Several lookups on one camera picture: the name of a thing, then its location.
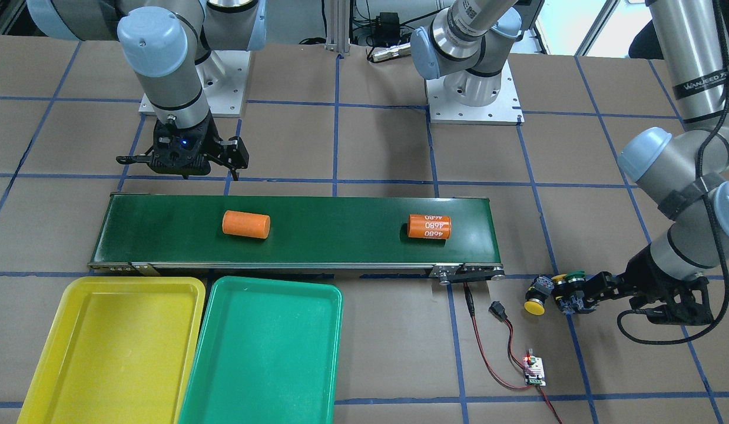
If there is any green plastic tray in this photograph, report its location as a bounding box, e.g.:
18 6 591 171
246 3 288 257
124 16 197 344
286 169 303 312
179 276 343 423

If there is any yellow mushroom push button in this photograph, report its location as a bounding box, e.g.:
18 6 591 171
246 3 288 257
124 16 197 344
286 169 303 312
523 274 555 316

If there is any small controller circuit board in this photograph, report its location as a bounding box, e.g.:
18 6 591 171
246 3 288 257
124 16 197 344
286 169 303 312
522 349 546 387

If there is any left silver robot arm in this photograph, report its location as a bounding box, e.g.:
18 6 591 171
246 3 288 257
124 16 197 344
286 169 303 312
410 1 729 326

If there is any yellow plastic tray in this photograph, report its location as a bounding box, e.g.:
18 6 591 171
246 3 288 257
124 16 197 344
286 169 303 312
18 276 206 423

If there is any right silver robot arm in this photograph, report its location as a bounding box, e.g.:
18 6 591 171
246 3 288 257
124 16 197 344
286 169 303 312
27 1 267 180

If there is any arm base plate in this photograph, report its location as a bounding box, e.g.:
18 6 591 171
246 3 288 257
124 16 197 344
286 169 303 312
139 49 251 117
425 61 525 125

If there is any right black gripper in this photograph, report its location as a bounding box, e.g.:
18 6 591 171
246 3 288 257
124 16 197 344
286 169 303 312
147 113 222 178

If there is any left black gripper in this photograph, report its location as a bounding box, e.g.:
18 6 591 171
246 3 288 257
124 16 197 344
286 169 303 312
582 248 714 326

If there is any green push button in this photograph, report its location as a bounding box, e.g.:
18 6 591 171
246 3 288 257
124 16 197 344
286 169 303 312
564 269 586 293

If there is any red black power cable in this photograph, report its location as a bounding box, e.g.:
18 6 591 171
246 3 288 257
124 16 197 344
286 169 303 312
462 283 563 424

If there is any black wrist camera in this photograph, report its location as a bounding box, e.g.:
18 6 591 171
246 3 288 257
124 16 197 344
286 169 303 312
217 136 250 181

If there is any plain orange cylinder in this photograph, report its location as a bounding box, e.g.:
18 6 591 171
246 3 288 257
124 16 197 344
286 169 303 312
221 210 271 240

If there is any green conveyor belt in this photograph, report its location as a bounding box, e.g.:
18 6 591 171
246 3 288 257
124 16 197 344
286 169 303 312
89 194 505 284

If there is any orange cylinder with label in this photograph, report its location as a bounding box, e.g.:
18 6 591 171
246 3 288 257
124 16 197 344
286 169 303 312
406 214 452 240

